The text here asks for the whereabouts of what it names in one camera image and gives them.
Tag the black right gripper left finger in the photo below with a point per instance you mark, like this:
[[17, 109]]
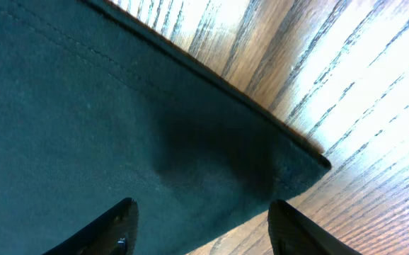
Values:
[[113, 232]]

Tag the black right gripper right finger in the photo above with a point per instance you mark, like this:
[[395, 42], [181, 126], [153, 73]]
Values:
[[291, 232]]

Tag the dark teal t-shirt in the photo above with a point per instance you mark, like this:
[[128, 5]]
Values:
[[95, 108]]

